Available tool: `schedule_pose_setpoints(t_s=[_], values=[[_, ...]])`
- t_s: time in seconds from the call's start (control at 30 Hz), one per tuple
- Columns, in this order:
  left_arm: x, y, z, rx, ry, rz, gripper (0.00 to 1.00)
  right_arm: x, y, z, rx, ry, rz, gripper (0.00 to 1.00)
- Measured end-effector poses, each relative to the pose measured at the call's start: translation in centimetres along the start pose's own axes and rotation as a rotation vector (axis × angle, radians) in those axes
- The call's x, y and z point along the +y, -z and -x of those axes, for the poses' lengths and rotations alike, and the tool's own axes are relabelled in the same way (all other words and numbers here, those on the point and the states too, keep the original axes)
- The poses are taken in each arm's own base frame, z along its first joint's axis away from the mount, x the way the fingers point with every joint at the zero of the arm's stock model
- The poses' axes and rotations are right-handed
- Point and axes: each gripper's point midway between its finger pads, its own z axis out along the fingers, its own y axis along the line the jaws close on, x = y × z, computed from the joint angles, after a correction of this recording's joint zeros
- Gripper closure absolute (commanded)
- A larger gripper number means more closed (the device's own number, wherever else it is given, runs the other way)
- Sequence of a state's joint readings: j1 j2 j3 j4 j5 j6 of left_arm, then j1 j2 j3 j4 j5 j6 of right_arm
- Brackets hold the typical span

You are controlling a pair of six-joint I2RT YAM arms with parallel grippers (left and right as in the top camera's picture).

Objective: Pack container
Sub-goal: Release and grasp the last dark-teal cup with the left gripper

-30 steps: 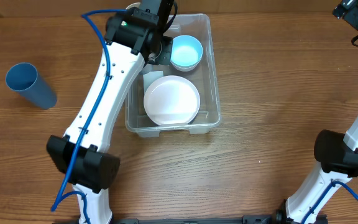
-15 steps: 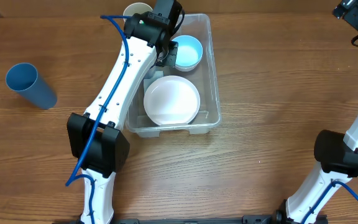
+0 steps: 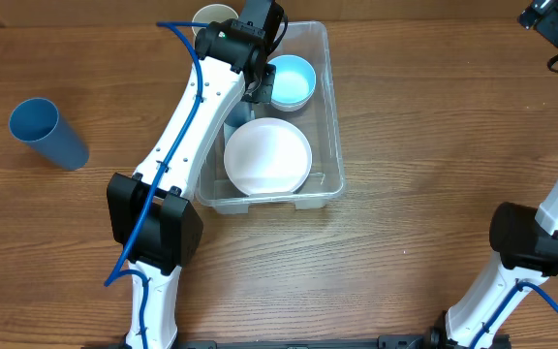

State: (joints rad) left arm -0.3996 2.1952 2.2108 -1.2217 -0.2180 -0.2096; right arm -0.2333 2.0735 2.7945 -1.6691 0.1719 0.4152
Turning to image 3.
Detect clear plastic storage bin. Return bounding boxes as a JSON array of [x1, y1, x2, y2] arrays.
[[195, 21, 347, 214]]

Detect dark blue cup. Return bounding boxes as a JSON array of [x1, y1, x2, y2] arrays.
[[224, 102, 255, 143], [9, 98, 89, 171]]

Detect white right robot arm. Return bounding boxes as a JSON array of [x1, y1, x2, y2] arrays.
[[422, 0, 558, 348]]

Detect beige cup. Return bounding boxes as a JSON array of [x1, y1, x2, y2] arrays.
[[192, 4, 238, 23]]

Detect pink plate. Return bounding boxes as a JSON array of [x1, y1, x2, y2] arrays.
[[224, 117, 313, 196]]

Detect dark blue cup front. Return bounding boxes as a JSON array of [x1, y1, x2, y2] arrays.
[[9, 98, 89, 171]]

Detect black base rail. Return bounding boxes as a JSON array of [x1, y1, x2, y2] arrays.
[[172, 334, 460, 349]]

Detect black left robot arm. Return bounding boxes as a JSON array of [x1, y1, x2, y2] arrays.
[[105, 0, 289, 348]]

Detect light blue bowl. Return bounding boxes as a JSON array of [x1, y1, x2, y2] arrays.
[[269, 54, 317, 98]]

